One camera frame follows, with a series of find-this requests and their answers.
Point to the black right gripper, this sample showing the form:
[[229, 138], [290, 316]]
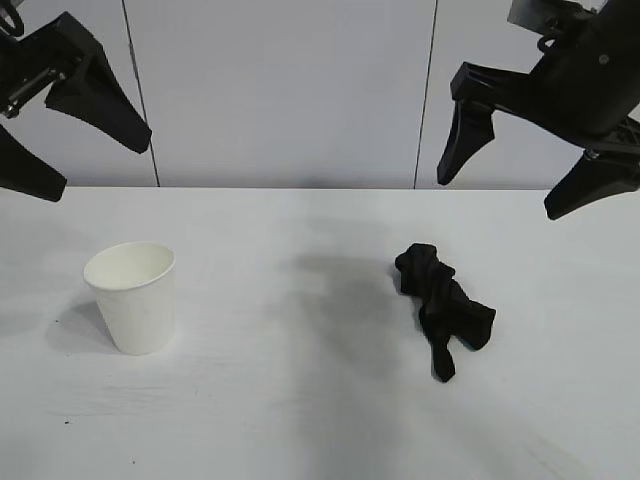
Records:
[[590, 95]]

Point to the black cloth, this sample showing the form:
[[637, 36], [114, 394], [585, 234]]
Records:
[[445, 305]]

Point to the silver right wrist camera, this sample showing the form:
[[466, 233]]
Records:
[[530, 12]]

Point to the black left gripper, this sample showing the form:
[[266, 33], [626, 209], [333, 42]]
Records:
[[35, 60]]

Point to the thin dark wall strip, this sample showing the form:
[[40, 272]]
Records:
[[128, 25], [434, 25]]

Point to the white paper cup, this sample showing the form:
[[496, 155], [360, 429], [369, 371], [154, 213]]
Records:
[[135, 305]]

